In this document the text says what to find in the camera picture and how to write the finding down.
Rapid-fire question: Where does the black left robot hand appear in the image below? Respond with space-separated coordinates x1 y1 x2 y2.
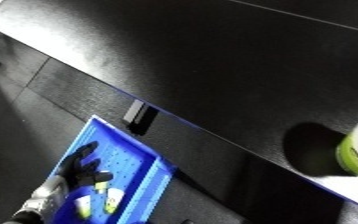
52 140 116 194

